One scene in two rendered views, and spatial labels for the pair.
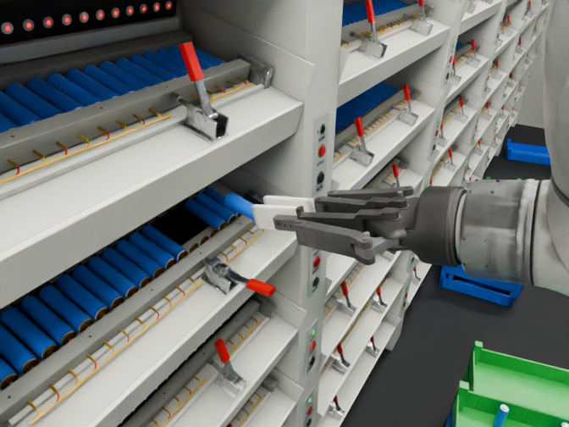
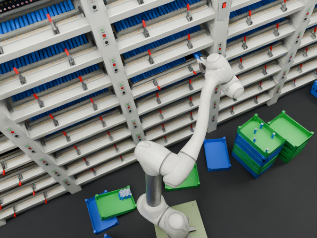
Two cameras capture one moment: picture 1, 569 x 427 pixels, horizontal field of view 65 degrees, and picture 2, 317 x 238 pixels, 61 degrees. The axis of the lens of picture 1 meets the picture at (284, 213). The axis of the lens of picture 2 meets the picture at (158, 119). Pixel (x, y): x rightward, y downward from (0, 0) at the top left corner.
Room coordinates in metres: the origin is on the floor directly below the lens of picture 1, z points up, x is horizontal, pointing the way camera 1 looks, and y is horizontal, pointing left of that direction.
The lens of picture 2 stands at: (-0.71, -0.61, 2.29)
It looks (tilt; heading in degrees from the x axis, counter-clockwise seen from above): 55 degrees down; 43
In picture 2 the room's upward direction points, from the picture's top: 12 degrees counter-clockwise
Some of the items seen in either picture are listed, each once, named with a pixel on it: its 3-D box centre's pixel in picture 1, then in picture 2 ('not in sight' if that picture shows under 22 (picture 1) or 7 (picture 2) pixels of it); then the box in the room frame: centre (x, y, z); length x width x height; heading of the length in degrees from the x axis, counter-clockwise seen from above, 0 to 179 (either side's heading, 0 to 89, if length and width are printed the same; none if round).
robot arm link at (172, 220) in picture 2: not in sight; (175, 224); (-0.40, -0.28, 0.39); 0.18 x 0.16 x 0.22; 89
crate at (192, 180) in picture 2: not in sight; (181, 176); (0.02, -0.05, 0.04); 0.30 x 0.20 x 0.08; 129
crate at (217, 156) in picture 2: not in sight; (216, 154); (0.38, -0.21, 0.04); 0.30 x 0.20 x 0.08; 36
